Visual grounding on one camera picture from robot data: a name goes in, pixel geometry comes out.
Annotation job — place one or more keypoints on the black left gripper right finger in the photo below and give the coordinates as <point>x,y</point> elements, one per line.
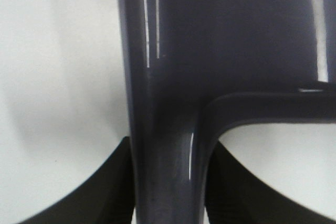
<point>234,195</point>

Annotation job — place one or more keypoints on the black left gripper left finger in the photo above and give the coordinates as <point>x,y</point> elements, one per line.
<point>107,196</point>

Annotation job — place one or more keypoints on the purple plastic dustpan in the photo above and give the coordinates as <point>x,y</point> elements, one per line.
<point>195,69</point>

